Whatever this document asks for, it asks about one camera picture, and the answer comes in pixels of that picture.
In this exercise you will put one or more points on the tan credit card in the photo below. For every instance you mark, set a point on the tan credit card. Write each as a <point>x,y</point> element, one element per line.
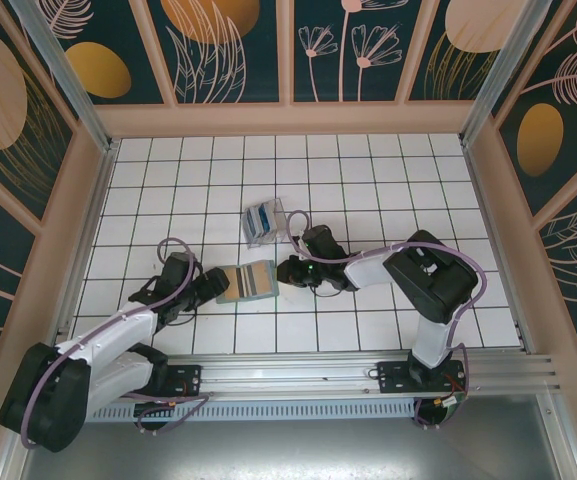
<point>232,282</point>

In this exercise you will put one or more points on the green card holder wallet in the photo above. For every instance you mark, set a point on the green card holder wallet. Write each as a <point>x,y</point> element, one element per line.
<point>228,300</point>

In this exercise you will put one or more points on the gold credit card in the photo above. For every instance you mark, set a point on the gold credit card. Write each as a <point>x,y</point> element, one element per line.
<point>264,279</point>

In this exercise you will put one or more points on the clear acrylic card box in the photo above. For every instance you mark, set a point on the clear acrylic card box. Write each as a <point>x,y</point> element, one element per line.
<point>280,235</point>

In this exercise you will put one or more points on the blue credit card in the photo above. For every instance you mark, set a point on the blue credit card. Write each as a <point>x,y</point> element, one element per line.
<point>266,220</point>

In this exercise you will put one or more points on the credit card stack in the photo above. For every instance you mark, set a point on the credit card stack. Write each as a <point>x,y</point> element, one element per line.
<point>252,222</point>

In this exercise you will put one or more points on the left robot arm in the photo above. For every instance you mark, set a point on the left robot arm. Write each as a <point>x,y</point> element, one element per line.
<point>113,330</point>

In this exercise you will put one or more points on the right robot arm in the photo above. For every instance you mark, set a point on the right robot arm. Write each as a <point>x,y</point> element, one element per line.
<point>368,267</point>

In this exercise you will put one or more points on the small circuit board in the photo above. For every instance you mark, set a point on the small circuit board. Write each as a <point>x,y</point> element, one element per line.
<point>158,402</point>
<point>450,402</point>

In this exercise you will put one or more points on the grey metal sheet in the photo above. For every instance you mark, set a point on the grey metal sheet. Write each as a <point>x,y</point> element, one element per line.
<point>288,450</point>

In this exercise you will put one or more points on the panel with pink flowers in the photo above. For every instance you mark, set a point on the panel with pink flowers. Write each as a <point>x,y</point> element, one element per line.
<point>368,50</point>

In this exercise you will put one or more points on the panel with golden oval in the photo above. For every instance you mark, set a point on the panel with golden oval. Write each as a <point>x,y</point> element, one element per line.
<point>98,70</point>

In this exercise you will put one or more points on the panel with orange circle leaves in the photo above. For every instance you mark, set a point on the panel with orange circle leaves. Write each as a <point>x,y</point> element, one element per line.
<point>208,50</point>

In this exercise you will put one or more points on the panel with gold oval feather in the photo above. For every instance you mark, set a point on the panel with gold oval feather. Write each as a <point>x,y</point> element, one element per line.
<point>543,140</point>

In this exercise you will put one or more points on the panel with pink circle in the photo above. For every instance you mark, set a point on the panel with pink circle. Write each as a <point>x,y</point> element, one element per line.
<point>468,30</point>

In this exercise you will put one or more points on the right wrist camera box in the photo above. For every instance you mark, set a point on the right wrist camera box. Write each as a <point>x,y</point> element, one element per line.
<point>300,239</point>

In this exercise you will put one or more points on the aluminium side rail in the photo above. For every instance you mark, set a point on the aluminium side rail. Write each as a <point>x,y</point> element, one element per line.
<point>88,225</point>
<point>498,250</point>

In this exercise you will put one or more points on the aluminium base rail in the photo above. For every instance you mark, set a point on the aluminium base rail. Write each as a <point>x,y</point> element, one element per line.
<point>288,375</point>

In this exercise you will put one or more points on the aluminium corner post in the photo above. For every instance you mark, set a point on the aluminium corner post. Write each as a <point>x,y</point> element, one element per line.
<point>508,70</point>
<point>63,70</point>

